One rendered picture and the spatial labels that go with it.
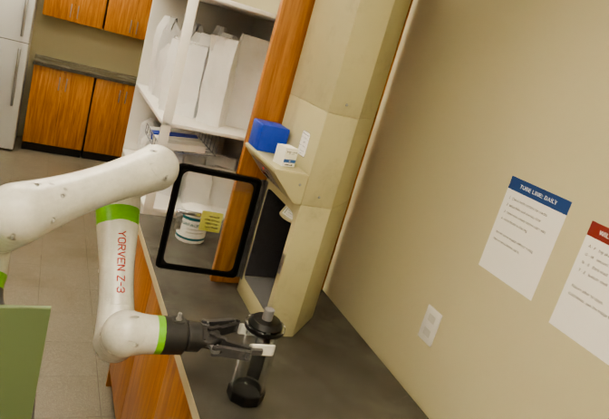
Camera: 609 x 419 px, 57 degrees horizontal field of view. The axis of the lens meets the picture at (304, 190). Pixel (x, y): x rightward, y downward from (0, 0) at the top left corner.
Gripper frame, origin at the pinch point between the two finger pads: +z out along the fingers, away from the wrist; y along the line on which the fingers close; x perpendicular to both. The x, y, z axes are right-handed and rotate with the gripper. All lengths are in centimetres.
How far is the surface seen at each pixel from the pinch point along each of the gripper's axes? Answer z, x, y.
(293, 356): 23.0, 17.6, 19.0
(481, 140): 58, -65, 11
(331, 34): 15, -81, 42
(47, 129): -52, 84, 531
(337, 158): 23, -46, 30
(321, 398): 24.1, 17.7, -1.3
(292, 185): 10.7, -35.1, 30.3
